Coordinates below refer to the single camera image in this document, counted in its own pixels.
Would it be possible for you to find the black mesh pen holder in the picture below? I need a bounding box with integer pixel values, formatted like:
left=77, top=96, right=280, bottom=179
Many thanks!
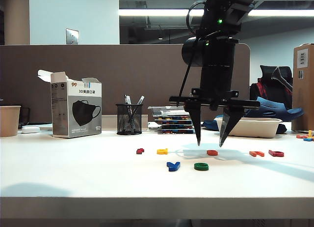
left=115, top=104, right=143, bottom=136

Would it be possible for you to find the brown cardboard box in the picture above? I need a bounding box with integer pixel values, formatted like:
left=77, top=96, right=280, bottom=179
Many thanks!
left=291, top=43, right=314, bottom=132

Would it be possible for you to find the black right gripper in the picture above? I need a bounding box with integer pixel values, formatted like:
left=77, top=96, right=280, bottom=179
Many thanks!
left=168, top=87, right=261, bottom=148

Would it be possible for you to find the black office chair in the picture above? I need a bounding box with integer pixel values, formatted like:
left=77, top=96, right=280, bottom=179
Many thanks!
left=249, top=65, right=294, bottom=110

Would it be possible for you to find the white ceiling light strip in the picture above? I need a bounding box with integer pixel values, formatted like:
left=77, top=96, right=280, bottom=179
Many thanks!
left=118, top=9, right=314, bottom=17

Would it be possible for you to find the green letter e magnet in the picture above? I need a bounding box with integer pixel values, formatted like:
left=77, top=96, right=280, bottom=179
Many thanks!
left=193, top=162, right=209, bottom=171

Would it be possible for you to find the red black garment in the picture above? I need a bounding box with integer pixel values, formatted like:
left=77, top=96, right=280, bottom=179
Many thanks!
left=250, top=82, right=269, bottom=102

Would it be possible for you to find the colourful magnet letter pack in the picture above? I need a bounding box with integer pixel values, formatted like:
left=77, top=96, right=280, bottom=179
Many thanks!
left=157, top=129, right=196, bottom=136
left=157, top=125, right=195, bottom=131
left=154, top=116, right=192, bottom=122
left=160, top=120, right=194, bottom=126

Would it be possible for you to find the clear plastic case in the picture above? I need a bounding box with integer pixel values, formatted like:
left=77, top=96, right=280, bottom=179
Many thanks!
left=147, top=105, right=192, bottom=118

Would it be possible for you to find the metal wall plate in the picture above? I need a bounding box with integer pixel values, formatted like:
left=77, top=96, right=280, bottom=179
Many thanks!
left=65, top=28, right=79, bottom=45

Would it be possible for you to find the beige pulp food tray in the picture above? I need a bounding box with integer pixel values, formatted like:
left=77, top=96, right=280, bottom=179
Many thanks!
left=214, top=117, right=283, bottom=139

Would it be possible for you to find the small black container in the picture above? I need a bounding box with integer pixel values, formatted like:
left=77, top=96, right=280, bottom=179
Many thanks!
left=19, top=107, right=31, bottom=128

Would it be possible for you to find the brown paper cup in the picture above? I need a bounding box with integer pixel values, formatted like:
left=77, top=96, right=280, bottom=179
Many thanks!
left=0, top=105, right=22, bottom=138

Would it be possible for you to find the grey face mask box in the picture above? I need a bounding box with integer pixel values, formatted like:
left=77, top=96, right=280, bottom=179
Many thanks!
left=37, top=69, right=103, bottom=139

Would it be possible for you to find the brown desk partition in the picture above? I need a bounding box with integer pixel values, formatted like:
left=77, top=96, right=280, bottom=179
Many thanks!
left=0, top=43, right=251, bottom=126

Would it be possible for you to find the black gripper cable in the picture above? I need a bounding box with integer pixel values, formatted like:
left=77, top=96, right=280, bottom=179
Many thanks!
left=178, top=0, right=207, bottom=105

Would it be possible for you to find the blue letter y magnet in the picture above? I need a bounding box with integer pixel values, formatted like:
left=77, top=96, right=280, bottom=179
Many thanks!
left=166, top=161, right=181, bottom=172

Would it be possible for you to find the dark blue foam slipper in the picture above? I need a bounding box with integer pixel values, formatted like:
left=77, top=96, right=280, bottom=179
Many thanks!
left=245, top=96, right=305, bottom=122
left=201, top=109, right=288, bottom=135

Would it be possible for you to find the white earbuds case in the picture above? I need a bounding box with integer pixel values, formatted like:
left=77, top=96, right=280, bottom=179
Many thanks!
left=21, top=126, right=41, bottom=134

